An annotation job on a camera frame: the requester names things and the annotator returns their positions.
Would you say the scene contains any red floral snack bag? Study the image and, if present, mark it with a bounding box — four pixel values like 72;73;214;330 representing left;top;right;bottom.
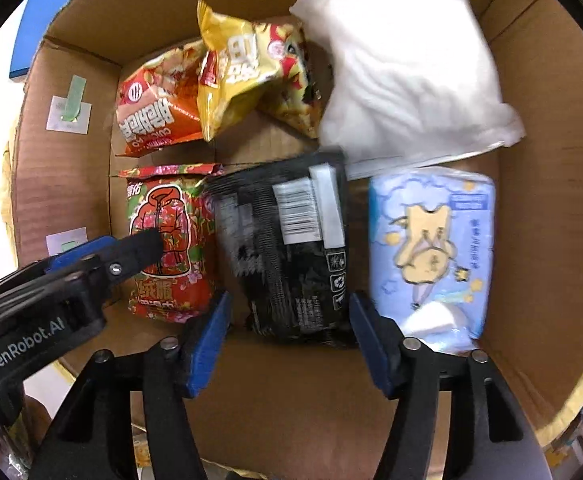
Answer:
119;162;222;324

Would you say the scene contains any black snack bag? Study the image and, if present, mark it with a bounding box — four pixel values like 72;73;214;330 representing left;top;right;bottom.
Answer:
206;148;355;348

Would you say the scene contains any orange snack bag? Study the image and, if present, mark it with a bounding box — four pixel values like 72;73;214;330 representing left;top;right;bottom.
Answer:
116;39;206;158

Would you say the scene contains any light blue tissue pack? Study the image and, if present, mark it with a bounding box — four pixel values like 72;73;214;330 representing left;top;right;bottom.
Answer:
369;167;495;354

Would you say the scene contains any yellow snack bag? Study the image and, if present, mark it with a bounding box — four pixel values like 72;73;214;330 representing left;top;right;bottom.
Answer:
197;0;322;141

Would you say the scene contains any white soft plastic pack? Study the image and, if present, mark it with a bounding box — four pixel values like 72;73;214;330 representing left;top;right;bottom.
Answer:
290;0;525;180

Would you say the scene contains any blue green milk carton box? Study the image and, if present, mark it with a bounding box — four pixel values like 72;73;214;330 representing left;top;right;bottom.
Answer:
11;0;583;479

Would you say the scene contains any blue cushion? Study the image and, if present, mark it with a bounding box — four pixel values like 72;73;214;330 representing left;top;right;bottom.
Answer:
9;0;70;81

